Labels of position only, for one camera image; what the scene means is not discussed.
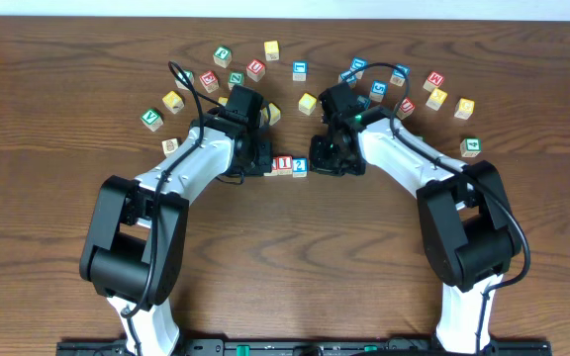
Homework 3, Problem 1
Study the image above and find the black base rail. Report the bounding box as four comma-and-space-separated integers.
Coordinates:
56, 337, 553, 356

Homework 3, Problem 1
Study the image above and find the blue P block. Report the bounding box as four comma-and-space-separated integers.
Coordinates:
338, 70, 357, 89

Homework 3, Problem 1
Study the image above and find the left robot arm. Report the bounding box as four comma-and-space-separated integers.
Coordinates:
79, 86, 272, 355

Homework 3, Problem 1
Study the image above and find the green 7 block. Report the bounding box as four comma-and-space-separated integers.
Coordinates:
175, 70, 195, 90

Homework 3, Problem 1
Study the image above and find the blue D block right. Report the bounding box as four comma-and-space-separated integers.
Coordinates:
390, 64, 411, 87

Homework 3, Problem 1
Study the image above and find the yellow K block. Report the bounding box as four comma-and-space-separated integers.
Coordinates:
426, 88, 447, 111

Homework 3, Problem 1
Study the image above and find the green J block top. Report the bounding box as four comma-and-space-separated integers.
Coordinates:
213, 45, 233, 68

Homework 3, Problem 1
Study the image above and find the green 4 block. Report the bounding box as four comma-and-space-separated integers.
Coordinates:
460, 137, 482, 158

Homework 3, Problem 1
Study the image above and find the yellow block centre left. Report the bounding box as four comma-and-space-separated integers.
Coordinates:
262, 103, 281, 126

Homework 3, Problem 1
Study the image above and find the red U block right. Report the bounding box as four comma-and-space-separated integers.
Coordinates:
397, 98, 415, 120

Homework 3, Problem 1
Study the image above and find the red M block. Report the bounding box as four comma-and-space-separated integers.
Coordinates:
423, 71, 444, 92

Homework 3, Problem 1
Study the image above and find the blue D block left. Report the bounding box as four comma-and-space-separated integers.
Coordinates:
349, 57, 368, 79

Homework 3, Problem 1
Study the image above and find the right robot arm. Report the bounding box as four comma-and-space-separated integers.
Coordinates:
310, 83, 530, 354

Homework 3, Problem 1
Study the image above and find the blue d block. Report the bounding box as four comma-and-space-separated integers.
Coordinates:
390, 64, 411, 87
349, 57, 368, 79

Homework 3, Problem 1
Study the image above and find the plain wooden picture block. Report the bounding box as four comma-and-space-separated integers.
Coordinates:
161, 138, 181, 157

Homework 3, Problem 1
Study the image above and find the red U block left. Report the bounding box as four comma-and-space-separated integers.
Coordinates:
246, 59, 266, 82

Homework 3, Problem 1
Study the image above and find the blue T block right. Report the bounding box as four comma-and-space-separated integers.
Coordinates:
357, 95, 371, 110

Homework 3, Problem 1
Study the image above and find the yellow block top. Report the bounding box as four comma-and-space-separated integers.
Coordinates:
264, 41, 280, 61

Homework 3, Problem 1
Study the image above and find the yellow G block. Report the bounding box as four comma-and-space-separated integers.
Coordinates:
454, 98, 475, 120

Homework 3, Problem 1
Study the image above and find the red E block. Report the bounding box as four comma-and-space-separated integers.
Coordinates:
199, 70, 220, 93

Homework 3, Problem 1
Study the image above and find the green Z block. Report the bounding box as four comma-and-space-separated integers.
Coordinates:
228, 71, 244, 90

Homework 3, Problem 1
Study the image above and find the red I block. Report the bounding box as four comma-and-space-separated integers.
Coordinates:
276, 156, 293, 175

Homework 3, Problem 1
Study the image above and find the blue 2 block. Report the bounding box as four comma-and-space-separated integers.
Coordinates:
292, 158, 309, 178

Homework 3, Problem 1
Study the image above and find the green V block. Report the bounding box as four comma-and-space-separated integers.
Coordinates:
141, 109, 163, 132

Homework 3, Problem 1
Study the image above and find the red u block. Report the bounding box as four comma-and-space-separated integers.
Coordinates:
397, 98, 415, 120
246, 59, 266, 82

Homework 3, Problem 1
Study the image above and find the blue 5 block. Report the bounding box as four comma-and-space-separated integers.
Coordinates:
369, 80, 388, 103

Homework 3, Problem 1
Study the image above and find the red A block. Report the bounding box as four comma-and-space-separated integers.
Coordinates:
263, 158, 278, 177

